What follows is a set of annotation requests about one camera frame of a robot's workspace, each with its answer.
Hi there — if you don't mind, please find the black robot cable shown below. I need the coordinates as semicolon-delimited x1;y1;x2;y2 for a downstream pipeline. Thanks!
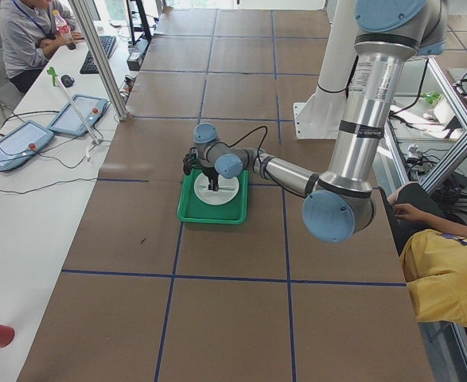
227;126;282;176

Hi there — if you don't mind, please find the white rod stand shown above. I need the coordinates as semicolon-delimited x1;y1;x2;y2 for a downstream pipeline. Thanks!
57;77;103;146

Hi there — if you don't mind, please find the plastic drink bottle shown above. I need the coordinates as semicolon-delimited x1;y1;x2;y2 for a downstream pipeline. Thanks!
53;10;76;50

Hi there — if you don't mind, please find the operator hand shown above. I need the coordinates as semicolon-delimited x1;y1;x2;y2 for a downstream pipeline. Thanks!
387;193;421;222

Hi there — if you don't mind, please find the brown paper mat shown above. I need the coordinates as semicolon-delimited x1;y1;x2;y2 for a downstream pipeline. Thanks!
19;10;434;381

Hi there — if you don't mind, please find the blue teach pendant far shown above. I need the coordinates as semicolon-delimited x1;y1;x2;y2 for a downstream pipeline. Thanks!
48;94;107;136

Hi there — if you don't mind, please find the white round plate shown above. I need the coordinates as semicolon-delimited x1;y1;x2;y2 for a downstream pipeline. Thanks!
194;173;239;205

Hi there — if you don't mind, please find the black computer mouse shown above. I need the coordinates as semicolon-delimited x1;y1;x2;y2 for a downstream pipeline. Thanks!
60;75;75;88

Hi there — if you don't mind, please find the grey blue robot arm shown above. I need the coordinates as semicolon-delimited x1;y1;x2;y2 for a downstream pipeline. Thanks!
183;1;448;242

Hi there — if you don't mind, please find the aluminium frame post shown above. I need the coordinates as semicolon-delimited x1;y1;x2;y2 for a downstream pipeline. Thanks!
69;0;128;121

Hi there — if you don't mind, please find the green toy figure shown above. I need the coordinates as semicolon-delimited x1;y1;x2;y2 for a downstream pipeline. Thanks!
46;66;58;87

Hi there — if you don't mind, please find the blue teach pendant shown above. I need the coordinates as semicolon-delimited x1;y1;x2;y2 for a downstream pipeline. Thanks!
48;94;107;136
0;120;54;171

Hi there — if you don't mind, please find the green plastic tray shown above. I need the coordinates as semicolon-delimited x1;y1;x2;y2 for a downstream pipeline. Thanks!
177;170;249;224

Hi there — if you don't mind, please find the seated man grey shirt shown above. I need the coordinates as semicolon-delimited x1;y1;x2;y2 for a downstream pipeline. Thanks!
0;0;84;94

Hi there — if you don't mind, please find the operator in yellow shirt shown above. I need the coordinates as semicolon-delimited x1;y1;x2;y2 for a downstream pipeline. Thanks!
383;182;467;328

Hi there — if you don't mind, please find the blue teach pendant near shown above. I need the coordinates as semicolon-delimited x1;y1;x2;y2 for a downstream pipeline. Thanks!
0;120;54;171

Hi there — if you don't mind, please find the black keyboard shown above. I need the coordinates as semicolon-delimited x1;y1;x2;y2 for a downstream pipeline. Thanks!
79;35;118;76

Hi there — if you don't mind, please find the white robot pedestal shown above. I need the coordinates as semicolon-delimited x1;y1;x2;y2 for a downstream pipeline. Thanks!
294;0;358;139

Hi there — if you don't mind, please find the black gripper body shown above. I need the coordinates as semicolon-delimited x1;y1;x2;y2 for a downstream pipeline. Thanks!
202;167;218;180

